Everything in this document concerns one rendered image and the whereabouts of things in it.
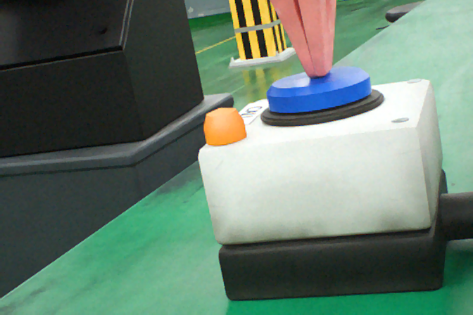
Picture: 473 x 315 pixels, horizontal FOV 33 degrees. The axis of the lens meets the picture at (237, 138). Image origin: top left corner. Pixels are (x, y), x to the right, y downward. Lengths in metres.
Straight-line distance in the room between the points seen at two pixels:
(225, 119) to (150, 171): 0.35
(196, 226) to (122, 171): 0.22
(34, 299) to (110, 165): 0.27
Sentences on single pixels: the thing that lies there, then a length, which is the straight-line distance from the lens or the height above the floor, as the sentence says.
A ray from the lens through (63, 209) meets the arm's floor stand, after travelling 0.66.
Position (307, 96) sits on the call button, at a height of 0.85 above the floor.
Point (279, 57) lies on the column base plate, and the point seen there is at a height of 0.04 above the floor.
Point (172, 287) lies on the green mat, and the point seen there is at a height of 0.78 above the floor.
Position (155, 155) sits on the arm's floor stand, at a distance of 0.64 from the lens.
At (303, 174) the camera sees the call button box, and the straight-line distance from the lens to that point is 0.28.
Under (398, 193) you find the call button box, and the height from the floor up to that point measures 0.82.
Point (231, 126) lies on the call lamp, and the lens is 0.28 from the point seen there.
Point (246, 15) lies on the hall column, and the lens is 6.79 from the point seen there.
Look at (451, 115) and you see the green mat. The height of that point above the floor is 0.78.
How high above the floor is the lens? 0.90
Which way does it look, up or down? 13 degrees down
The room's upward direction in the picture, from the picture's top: 11 degrees counter-clockwise
